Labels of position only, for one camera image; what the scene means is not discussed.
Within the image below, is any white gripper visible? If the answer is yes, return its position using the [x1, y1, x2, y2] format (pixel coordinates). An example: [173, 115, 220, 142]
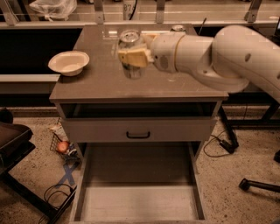
[118, 31, 186, 73]

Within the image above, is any black wire basket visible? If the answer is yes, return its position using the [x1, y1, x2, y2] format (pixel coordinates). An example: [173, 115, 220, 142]
[50, 134, 80, 162]

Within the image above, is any orange round fruit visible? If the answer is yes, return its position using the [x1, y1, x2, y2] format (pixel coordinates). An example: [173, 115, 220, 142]
[57, 141, 69, 154]

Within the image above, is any white paper bowl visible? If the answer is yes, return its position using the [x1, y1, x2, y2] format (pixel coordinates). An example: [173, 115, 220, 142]
[48, 51, 89, 77]

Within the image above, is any black power adapter cable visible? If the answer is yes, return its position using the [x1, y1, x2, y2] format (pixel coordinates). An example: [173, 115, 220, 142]
[202, 128, 240, 158]

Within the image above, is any open grey middle drawer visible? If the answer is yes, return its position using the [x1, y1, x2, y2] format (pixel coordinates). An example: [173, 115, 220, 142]
[69, 143, 207, 224]

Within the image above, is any clear plastic bag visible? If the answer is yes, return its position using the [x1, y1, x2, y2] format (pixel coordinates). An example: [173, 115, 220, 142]
[29, 0, 77, 21]

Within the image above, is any black chair leg caster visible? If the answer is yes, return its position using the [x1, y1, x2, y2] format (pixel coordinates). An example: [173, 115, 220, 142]
[239, 178, 280, 193]

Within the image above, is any metal railing frame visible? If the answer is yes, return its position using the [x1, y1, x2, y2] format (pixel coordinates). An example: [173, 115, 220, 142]
[0, 0, 280, 29]

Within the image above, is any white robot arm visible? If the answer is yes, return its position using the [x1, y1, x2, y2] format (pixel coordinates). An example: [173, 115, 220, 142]
[118, 25, 280, 102]

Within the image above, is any black office chair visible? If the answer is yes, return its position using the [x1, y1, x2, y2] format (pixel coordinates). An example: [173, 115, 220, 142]
[0, 108, 76, 224]

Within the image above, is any silver green 7up can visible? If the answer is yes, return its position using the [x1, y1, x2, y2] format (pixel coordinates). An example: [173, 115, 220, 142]
[117, 30, 144, 80]

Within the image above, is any black floor cable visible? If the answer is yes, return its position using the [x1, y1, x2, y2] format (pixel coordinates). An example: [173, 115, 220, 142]
[38, 183, 76, 224]

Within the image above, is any black drawer handle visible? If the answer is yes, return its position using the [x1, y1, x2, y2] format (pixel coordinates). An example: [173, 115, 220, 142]
[126, 131, 151, 139]

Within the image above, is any dark green soda can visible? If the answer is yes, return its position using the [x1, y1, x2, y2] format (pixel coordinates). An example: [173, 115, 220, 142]
[171, 24, 186, 32]

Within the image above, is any grey drawer cabinet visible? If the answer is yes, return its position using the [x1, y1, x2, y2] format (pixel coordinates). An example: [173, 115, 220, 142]
[48, 23, 229, 224]

